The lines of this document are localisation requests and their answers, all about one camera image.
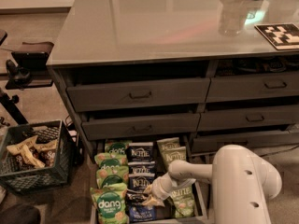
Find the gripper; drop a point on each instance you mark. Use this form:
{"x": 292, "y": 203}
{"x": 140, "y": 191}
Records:
{"x": 161, "y": 186}

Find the blue kettle chip bag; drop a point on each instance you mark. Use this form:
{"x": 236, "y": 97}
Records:
{"x": 141, "y": 167}
{"x": 136, "y": 210}
{"x": 140, "y": 181}
{"x": 142, "y": 151}

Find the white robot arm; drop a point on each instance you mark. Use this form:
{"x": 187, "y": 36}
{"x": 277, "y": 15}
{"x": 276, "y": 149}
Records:
{"x": 241, "y": 183}

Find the front green Kettle chip bag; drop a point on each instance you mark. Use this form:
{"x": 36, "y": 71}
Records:
{"x": 183, "y": 201}

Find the green kettle chip bag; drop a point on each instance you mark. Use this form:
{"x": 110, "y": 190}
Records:
{"x": 168, "y": 143}
{"x": 169, "y": 155}
{"x": 183, "y": 201}

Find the open bottom left drawer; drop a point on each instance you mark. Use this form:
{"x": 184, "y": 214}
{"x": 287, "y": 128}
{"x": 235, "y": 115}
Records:
{"x": 164, "y": 215}

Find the front green Dang chip bag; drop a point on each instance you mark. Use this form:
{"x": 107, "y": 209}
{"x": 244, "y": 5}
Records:
{"x": 109, "y": 202}

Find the green dang chip bag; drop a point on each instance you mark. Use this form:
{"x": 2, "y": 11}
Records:
{"x": 116, "y": 146}
{"x": 104, "y": 160}
{"x": 112, "y": 175}
{"x": 109, "y": 202}

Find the rear green Kettle chip bag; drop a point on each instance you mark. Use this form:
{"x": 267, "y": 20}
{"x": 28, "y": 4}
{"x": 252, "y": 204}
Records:
{"x": 168, "y": 143}

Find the rear green Dang chip bag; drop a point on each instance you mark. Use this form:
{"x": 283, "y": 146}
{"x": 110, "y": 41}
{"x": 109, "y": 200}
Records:
{"x": 116, "y": 146}

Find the middle left drawer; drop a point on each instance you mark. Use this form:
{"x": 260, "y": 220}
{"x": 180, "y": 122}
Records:
{"x": 140, "y": 126}

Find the top left drawer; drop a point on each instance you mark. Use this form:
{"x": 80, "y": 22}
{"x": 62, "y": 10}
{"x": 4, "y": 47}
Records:
{"x": 180, "y": 91}

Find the bottom right drawer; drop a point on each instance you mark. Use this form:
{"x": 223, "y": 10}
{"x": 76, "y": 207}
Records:
{"x": 211, "y": 143}

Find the dark grey drawer cabinet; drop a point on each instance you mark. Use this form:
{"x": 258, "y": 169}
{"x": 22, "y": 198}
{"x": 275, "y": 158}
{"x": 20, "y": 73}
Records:
{"x": 114, "y": 41}

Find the top right drawer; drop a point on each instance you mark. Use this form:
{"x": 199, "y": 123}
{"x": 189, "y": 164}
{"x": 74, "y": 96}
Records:
{"x": 248, "y": 87}

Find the middle right drawer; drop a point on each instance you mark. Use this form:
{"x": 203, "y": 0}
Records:
{"x": 249, "y": 117}

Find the black plastic crate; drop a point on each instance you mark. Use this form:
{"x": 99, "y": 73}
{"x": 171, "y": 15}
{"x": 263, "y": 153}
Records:
{"x": 23, "y": 182}

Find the tan snack bags in crate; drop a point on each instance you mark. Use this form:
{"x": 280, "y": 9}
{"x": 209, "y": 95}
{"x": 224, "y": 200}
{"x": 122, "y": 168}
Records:
{"x": 29, "y": 154}

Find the black stand with tray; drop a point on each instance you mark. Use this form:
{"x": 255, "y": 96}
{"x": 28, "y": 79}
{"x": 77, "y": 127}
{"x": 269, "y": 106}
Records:
{"x": 27, "y": 70}

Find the black white fiducial marker board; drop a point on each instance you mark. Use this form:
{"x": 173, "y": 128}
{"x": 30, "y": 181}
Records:
{"x": 281, "y": 36}

